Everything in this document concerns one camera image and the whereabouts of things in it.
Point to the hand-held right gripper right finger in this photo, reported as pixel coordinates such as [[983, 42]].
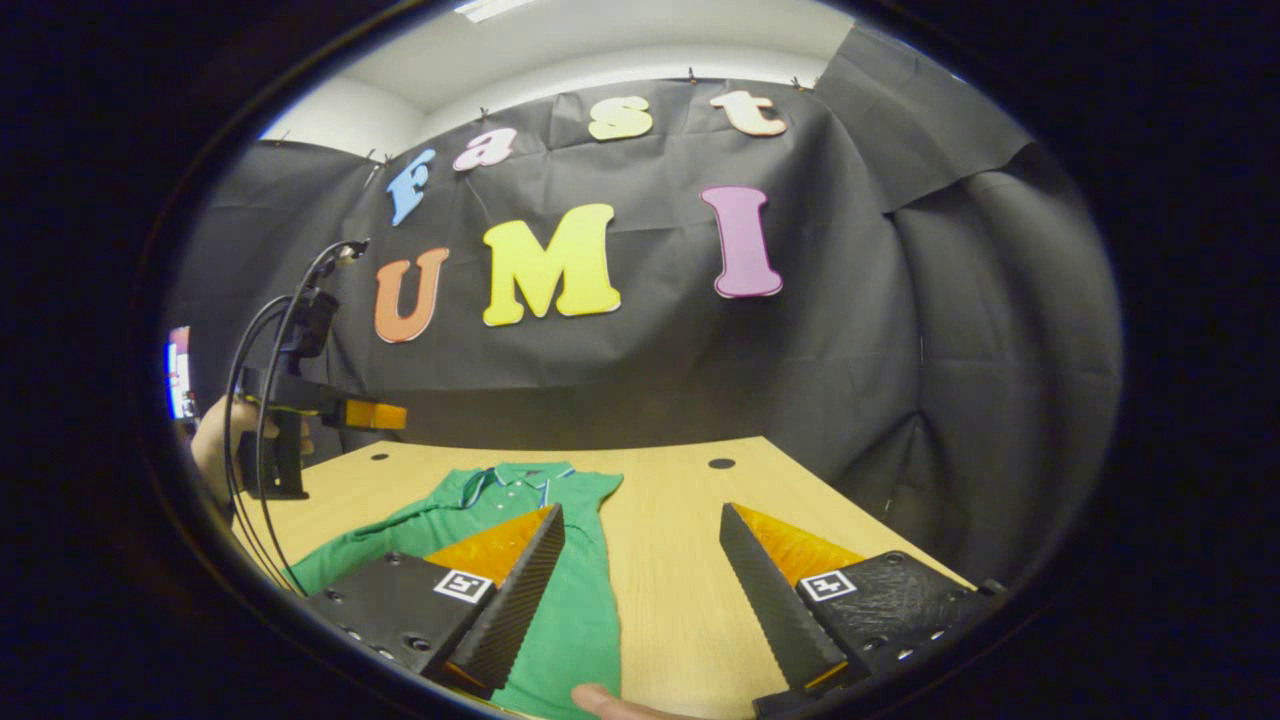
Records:
[[775, 610]]

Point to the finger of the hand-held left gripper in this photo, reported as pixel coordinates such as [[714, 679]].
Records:
[[375, 415]]

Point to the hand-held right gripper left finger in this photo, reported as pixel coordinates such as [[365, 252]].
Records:
[[520, 600]]

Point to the green T-shirt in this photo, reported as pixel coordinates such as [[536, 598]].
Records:
[[580, 600]]

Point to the computer monitor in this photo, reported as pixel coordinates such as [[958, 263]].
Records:
[[180, 375]]

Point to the ceiling light panel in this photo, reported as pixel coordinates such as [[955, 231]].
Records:
[[490, 8]]

